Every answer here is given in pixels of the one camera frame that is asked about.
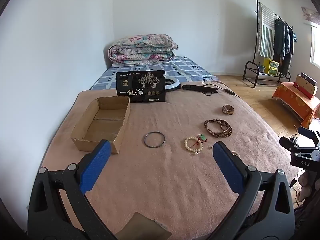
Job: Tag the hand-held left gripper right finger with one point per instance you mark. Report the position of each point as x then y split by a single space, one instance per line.
228 167

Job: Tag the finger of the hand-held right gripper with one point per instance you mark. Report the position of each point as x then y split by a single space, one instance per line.
308 133
287 143

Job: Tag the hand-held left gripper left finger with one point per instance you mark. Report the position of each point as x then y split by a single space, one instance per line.
96 166

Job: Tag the dark metal bangle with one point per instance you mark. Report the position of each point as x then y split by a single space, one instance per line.
145 140

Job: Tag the person's right hand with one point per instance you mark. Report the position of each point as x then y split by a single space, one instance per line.
306 187

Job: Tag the orange cloth covered table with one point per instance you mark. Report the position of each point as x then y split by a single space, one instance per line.
292 97

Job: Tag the tan cardboard box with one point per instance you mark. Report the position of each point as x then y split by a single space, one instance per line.
303 88

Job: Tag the dark flat box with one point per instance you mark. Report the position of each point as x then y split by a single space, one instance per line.
308 78

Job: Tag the yellow crate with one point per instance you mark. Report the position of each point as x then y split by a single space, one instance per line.
271 66

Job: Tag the small plant pot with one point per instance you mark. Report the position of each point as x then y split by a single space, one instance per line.
262 68

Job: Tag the black metal shoe rack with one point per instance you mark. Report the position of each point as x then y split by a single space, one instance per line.
257 66

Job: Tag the window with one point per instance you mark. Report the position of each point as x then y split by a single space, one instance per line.
316 45

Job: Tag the black printed snack bag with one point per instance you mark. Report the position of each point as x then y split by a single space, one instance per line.
140 86

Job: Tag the dark hanging clothes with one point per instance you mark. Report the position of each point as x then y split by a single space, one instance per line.
282 42

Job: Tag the white and blue device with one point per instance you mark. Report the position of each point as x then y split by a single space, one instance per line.
177 81

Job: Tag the blue patterned bed sheet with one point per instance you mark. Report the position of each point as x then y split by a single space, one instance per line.
185 67

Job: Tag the striped hanging cloth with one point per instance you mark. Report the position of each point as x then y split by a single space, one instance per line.
266 30

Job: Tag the black clothes rack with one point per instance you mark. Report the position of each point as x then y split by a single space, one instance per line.
255 30

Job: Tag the floral curtain valance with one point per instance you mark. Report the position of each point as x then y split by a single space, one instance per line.
311 15

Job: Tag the folded floral quilt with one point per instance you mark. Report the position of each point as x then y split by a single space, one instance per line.
142 48

